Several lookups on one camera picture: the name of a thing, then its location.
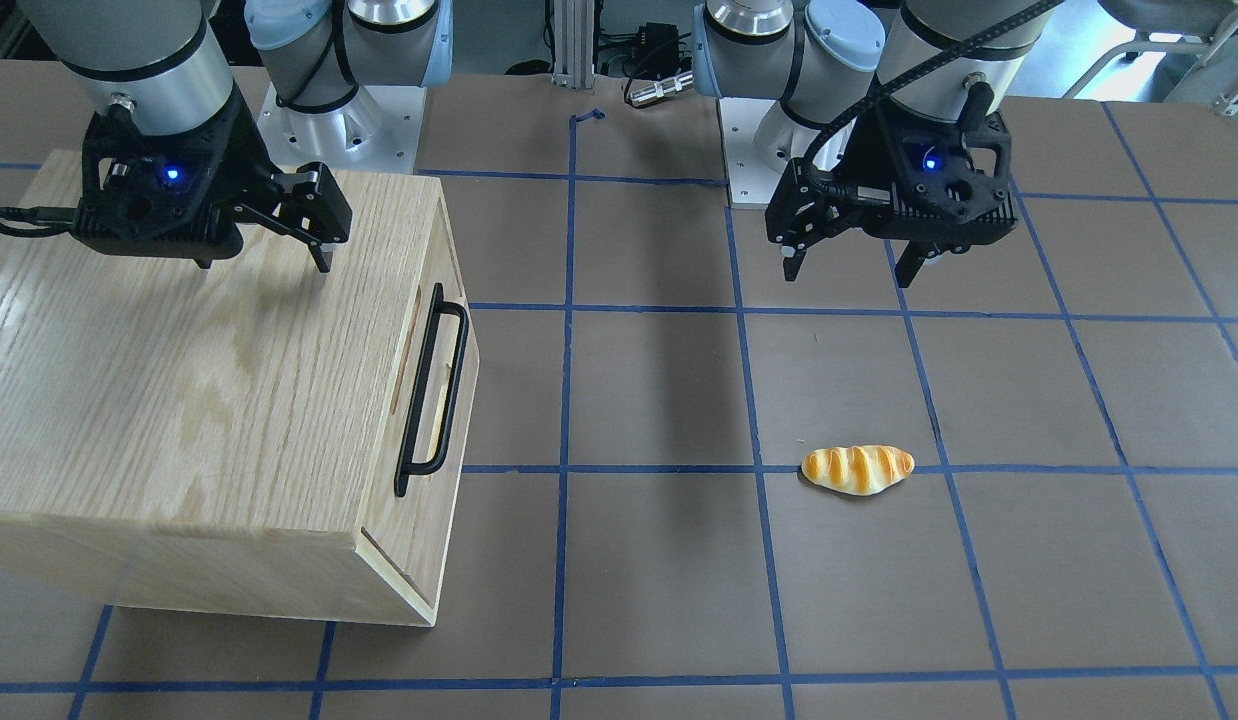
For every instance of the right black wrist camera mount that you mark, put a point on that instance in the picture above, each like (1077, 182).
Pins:
(149, 196)

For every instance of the black power box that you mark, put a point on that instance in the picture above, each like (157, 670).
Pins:
(654, 49)

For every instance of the aluminium frame post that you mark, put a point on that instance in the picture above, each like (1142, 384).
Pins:
(573, 32)

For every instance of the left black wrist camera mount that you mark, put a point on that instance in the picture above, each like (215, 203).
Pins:
(949, 180)

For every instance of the light wooden drawer cabinet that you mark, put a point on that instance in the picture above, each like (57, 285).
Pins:
(206, 440)

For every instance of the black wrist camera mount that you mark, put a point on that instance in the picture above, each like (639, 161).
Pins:
(949, 180)
(149, 196)

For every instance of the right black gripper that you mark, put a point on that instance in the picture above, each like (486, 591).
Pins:
(241, 150)

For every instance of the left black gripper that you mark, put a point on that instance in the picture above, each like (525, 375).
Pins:
(851, 157)

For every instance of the silver cable connector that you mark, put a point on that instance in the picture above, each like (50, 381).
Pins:
(660, 90)

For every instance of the toy bread roll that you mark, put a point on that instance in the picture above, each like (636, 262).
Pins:
(860, 471)

